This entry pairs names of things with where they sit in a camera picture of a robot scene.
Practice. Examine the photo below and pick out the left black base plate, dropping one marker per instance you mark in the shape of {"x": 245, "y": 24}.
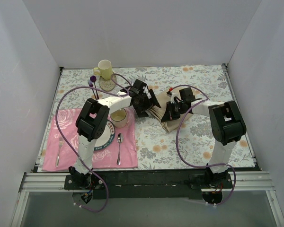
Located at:
{"x": 83, "y": 183}

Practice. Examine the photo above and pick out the silver metal fork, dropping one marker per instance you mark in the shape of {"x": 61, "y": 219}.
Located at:
{"x": 61, "y": 142}

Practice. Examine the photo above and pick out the floral tablecloth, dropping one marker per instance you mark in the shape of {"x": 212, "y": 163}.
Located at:
{"x": 151, "y": 146}

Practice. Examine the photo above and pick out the beige cloth napkin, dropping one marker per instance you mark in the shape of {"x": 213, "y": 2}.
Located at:
{"x": 163, "y": 116}

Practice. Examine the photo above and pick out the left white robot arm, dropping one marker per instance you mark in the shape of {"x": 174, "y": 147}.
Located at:
{"x": 92, "y": 121}

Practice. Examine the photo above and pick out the silver metal spoon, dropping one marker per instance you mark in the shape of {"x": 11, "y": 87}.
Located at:
{"x": 120, "y": 139}

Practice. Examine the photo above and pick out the round woven coaster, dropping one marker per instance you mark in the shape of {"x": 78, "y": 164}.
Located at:
{"x": 106, "y": 85}

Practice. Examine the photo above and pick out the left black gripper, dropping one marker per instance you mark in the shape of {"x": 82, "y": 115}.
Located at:
{"x": 148, "y": 101}

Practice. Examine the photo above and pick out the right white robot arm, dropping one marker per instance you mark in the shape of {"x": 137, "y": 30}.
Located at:
{"x": 227, "y": 127}

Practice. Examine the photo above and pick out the cream mug dark rim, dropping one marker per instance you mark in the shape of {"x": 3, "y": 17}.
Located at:
{"x": 119, "y": 118}

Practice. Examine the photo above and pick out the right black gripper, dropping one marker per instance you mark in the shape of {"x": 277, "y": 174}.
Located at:
{"x": 171, "y": 110}

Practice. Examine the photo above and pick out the purple plastic spoon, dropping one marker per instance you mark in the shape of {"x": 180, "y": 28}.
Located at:
{"x": 93, "y": 80}

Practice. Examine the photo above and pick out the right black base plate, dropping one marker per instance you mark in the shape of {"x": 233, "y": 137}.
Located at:
{"x": 206, "y": 180}

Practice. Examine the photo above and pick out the aluminium frame rail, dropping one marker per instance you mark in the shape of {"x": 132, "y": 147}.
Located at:
{"x": 54, "y": 182}

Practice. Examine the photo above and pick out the white plate teal rim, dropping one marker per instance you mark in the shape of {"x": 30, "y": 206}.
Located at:
{"x": 102, "y": 142}

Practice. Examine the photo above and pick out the purple plastic fork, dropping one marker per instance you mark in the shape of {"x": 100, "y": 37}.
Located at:
{"x": 94, "y": 91}

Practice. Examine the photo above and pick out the yellow mug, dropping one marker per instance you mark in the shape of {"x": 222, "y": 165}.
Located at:
{"x": 104, "y": 69}

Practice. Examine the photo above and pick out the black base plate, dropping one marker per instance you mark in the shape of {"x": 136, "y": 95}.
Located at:
{"x": 206, "y": 180}
{"x": 83, "y": 183}

